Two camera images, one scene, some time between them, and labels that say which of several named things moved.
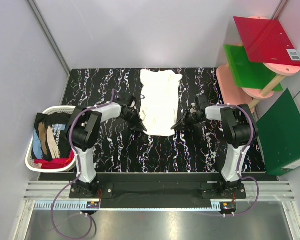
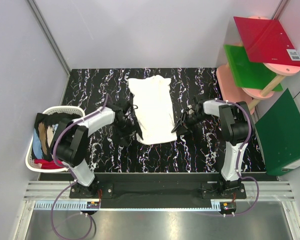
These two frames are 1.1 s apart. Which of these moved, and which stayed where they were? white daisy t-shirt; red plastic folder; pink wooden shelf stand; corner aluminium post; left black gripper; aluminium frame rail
Moved: left black gripper; white daisy t-shirt
Stayed: corner aluminium post; red plastic folder; pink wooden shelf stand; aluminium frame rail
